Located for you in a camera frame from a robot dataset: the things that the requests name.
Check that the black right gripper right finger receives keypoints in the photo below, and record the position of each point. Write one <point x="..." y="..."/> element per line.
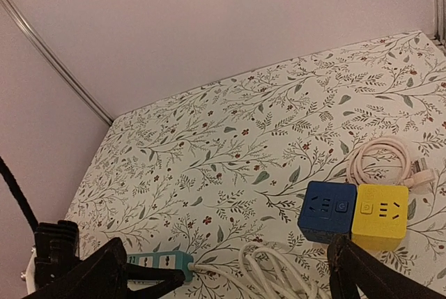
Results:
<point x="353" y="270"/>

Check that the aluminium corner post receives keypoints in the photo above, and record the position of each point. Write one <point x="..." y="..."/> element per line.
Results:
<point x="55" y="63"/>
<point x="440" y="21"/>

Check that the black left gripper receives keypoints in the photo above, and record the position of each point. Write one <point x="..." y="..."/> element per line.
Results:
<point x="56" y="253"/>

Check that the floral patterned table mat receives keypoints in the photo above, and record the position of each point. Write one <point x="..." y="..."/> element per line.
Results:
<point x="208" y="170"/>

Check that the light blue cube socket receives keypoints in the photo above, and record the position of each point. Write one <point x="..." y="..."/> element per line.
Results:
<point x="176" y="260"/>

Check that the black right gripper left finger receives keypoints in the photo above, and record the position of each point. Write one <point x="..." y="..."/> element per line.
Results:
<point x="102" y="275"/>

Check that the yellow cube socket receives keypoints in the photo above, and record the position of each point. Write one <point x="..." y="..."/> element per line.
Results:
<point x="380" y="218"/>

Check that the right aluminium corner post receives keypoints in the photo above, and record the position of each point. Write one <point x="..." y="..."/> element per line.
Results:
<point x="440" y="21"/>

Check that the left aluminium corner post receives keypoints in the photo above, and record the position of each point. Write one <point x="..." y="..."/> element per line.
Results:
<point x="55" y="63"/>

